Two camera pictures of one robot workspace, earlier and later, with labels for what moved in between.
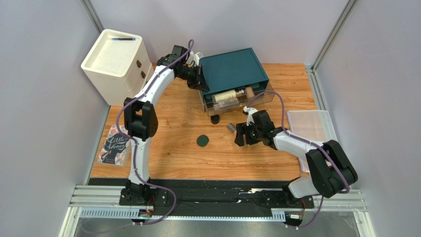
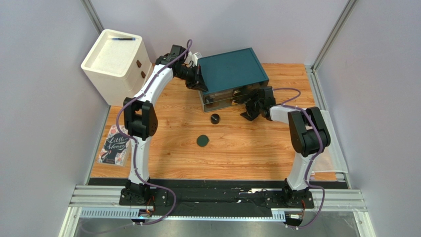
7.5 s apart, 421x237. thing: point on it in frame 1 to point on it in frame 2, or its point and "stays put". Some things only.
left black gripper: x=200 y=83 stays put
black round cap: x=215 y=119 stays put
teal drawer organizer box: x=233 y=70 stays put
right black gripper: x=247 y=134 to x=249 y=107
